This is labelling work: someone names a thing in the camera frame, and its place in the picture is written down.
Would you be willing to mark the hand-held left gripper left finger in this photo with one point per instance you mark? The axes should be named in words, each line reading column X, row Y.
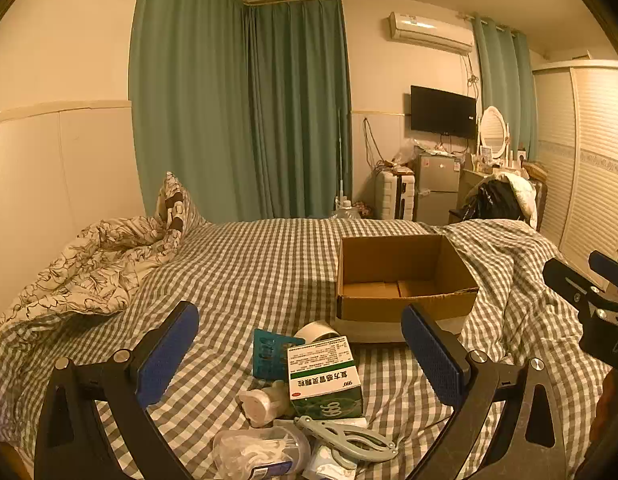
column 169, row 355

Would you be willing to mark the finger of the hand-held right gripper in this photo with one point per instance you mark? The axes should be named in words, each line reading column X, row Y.
column 569, row 280
column 611, row 265

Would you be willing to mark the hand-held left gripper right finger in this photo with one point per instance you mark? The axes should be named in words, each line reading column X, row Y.
column 434, row 355

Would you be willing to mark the brown cardboard box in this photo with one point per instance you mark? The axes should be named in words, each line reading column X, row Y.
column 404, row 260

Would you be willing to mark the teal blister pack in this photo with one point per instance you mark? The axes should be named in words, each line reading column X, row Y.
column 269, row 355

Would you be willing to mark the green and white medicine box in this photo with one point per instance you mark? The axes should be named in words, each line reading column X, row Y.
column 319, row 365

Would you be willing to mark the white jacket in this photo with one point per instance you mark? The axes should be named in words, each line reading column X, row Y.
column 524, row 190

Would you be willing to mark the small white plastic bottle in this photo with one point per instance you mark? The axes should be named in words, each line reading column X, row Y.
column 261, row 402

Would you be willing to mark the white slatted wardrobe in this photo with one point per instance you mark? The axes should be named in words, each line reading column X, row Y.
column 589, row 160

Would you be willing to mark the floral print quilt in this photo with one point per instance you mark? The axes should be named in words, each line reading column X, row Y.
column 89, row 270

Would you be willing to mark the grey checkered bedsheet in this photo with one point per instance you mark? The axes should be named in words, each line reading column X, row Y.
column 249, row 270

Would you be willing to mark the grey plastic clip tool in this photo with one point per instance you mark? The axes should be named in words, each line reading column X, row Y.
column 339, row 435

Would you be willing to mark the white tape roll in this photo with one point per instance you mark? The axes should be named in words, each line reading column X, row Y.
column 311, row 332

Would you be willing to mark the clear cotton swab container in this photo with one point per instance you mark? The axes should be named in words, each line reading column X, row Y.
column 254, row 452

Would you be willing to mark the floral and brown pillow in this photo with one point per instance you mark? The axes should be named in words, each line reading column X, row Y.
column 176, row 205

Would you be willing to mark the white paper packet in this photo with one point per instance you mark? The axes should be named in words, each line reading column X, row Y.
column 321, row 465

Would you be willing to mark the small silver fridge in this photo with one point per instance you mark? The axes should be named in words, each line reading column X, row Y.
column 436, row 185

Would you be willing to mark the white suitcase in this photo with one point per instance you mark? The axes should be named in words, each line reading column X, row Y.
column 391, row 195

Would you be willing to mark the clear water jug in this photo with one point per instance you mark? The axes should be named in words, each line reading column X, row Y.
column 346, row 211

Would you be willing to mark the white oval mirror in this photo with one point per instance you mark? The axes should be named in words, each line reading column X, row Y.
column 493, row 130

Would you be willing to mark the clear plastic bag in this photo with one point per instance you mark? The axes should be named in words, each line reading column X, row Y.
column 406, row 152

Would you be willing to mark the narrow green curtain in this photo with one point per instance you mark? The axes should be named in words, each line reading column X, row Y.
column 504, row 85

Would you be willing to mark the thin white pole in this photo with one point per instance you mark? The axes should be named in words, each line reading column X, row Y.
column 342, row 160

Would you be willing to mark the wide green curtain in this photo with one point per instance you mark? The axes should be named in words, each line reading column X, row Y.
column 189, row 100

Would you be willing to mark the white air conditioner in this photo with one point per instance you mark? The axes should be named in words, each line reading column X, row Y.
column 429, row 32

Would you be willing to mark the black wall television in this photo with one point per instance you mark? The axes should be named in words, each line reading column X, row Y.
column 441, row 112

